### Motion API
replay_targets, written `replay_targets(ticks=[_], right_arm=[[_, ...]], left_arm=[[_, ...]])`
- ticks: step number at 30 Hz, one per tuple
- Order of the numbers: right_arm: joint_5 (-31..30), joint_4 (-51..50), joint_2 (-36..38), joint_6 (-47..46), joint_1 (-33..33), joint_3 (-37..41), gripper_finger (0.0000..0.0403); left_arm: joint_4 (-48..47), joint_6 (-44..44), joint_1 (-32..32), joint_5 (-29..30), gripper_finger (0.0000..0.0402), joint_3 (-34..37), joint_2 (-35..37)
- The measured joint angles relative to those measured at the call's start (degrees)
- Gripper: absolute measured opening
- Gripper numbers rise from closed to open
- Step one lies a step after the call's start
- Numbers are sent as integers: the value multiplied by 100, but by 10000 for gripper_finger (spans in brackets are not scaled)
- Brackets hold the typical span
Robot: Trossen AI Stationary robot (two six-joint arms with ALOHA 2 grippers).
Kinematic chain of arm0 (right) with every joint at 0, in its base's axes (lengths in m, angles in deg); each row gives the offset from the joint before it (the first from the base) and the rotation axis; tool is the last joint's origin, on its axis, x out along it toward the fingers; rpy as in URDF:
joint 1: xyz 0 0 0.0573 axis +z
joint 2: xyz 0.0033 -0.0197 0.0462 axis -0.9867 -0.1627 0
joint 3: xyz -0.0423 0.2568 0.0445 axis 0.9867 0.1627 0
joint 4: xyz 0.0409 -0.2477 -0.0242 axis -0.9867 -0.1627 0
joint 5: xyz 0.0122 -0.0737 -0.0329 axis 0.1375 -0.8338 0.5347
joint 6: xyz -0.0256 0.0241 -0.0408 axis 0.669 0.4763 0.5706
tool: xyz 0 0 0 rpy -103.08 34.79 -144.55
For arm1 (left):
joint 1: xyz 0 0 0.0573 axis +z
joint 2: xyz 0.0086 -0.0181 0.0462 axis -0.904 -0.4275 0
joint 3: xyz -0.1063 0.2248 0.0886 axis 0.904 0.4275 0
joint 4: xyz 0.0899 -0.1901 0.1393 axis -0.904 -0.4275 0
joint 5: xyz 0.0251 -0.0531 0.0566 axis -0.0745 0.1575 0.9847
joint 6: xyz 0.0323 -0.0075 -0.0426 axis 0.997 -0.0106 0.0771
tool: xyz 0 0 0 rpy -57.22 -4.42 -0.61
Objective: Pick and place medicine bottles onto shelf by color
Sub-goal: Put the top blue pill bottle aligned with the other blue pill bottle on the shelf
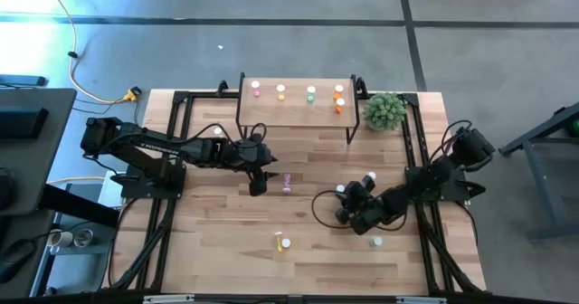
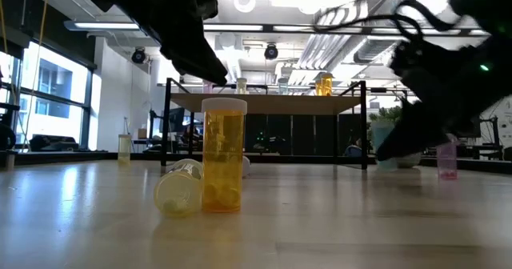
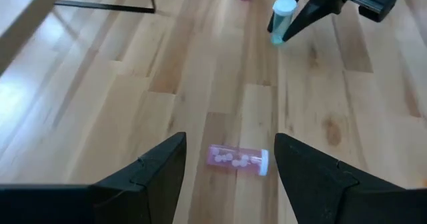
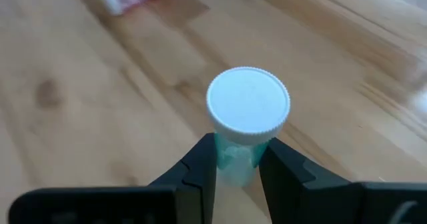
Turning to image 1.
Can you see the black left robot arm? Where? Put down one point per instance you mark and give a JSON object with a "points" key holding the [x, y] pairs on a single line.
{"points": [[149, 143]]}

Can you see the black box device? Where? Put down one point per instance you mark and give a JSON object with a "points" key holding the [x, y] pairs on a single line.
{"points": [[22, 123]]}

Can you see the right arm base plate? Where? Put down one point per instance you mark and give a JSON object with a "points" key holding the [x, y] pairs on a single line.
{"points": [[454, 194]]}

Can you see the grey metal stand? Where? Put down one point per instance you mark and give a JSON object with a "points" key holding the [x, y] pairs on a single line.
{"points": [[534, 131]]}

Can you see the black desk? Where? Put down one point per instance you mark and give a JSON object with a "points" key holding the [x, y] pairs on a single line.
{"points": [[40, 159]]}

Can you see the wooden shelf black metal frame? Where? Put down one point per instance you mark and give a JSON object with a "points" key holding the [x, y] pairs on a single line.
{"points": [[267, 114]]}

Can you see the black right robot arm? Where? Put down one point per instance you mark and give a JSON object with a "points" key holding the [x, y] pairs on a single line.
{"points": [[470, 148]]}

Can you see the orange pill bottle white cap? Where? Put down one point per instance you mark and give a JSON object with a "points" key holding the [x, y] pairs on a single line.
{"points": [[340, 101], [338, 88], [286, 243]]}

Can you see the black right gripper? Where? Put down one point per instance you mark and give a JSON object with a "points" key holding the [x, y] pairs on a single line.
{"points": [[362, 204]]}

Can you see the silver metal bracket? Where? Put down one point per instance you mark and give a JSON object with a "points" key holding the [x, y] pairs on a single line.
{"points": [[168, 300], [421, 300]]}

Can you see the potted green succulent plant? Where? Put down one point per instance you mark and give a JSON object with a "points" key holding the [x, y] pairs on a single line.
{"points": [[384, 111]]}

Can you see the black aluminium table frame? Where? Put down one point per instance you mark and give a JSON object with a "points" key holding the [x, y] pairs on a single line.
{"points": [[424, 249]]}

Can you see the black diagonal desk beam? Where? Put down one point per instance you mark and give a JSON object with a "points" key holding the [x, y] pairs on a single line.
{"points": [[77, 204]]}

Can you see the pink pill bottle white cap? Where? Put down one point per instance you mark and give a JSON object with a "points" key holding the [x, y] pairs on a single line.
{"points": [[287, 182], [255, 85], [372, 175]]}

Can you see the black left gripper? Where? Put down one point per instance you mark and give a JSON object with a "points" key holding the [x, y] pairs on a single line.
{"points": [[253, 159]]}

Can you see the white box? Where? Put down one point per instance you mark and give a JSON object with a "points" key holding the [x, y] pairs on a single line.
{"points": [[108, 196]]}

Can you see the black flat device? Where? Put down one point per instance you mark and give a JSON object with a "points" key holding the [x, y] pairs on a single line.
{"points": [[22, 80]]}

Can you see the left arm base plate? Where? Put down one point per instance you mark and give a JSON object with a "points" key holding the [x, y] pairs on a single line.
{"points": [[174, 192]]}

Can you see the paper cup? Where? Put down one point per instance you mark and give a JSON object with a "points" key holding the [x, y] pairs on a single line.
{"points": [[61, 239]]}

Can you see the shiny metal cup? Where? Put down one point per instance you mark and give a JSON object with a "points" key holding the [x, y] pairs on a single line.
{"points": [[83, 238]]}

